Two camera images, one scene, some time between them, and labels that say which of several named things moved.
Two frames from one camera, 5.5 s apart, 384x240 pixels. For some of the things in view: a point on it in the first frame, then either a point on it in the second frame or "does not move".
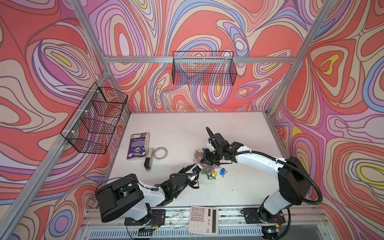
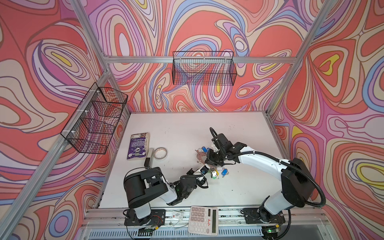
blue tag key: x=223 y=171 does not move
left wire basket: x=91 y=125 does not move
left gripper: x=184 y=171 -> x=203 y=184
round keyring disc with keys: x=211 y=172 does not move
